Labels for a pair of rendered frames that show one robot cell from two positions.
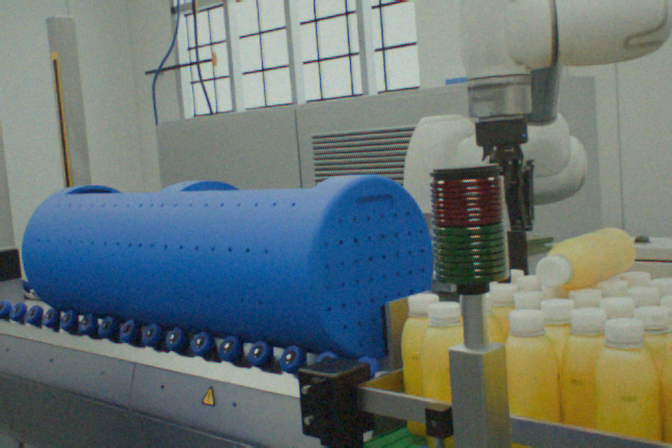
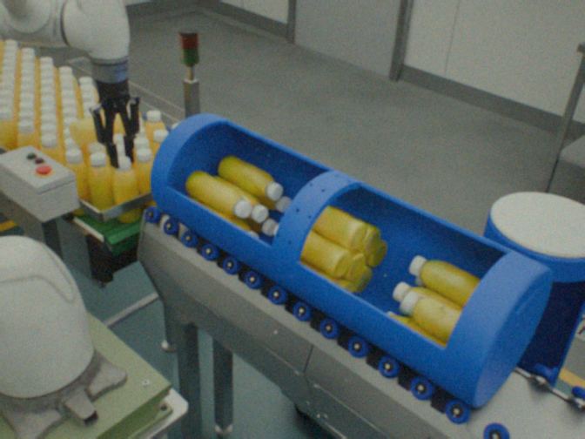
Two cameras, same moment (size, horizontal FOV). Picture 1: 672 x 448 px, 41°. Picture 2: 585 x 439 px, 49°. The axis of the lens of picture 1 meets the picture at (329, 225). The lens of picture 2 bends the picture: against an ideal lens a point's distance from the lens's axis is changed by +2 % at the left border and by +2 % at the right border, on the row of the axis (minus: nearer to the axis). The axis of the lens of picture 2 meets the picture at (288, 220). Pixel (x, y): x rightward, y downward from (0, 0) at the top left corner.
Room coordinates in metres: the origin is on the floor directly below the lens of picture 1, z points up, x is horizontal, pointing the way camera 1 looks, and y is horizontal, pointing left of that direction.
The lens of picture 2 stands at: (2.75, 0.07, 1.88)
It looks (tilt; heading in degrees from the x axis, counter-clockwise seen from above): 34 degrees down; 176
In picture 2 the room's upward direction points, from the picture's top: 3 degrees clockwise
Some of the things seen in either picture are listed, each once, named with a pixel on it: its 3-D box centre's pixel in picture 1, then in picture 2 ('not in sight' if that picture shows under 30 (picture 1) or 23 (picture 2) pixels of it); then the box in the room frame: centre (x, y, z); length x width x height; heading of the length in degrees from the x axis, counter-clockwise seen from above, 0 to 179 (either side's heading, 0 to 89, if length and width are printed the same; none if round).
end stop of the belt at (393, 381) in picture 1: (452, 360); (164, 189); (1.24, -0.16, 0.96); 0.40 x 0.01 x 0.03; 135
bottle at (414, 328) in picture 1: (428, 369); not in sight; (1.14, -0.11, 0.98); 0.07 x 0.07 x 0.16
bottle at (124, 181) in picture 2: not in sight; (125, 192); (1.29, -0.26, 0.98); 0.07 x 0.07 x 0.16
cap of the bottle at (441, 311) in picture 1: (443, 312); not in sight; (1.08, -0.13, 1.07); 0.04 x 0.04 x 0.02
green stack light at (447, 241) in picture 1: (470, 250); (189, 54); (0.77, -0.12, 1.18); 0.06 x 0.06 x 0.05
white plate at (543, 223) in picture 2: not in sight; (549, 223); (1.49, 0.82, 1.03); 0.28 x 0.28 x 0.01
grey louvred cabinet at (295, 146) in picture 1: (350, 268); not in sight; (3.86, -0.08, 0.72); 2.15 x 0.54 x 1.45; 43
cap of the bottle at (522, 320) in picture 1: (526, 320); (153, 116); (0.99, -0.22, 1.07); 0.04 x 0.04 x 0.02
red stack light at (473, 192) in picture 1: (467, 200); (188, 40); (0.77, -0.12, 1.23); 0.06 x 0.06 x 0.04
